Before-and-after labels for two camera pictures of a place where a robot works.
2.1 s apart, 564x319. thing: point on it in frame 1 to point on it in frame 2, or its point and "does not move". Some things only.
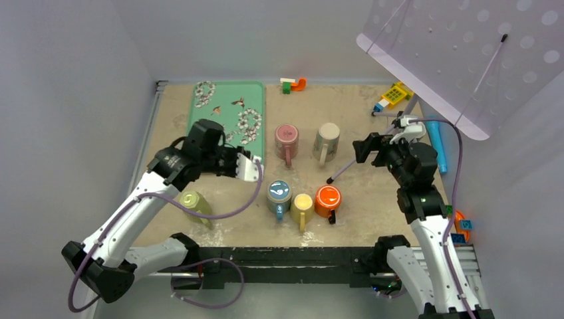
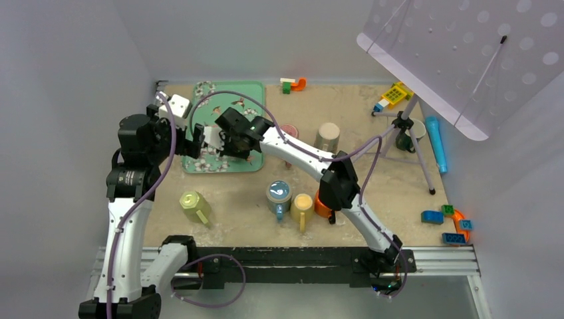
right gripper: x=375 y=142 to x=225 y=149
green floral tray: x=238 y=106 does not move
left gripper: x=234 y=153 to x=187 y=147
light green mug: x=195 y=202 does not move
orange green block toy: x=288 y=85 does not move
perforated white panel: x=475 y=61 does not move
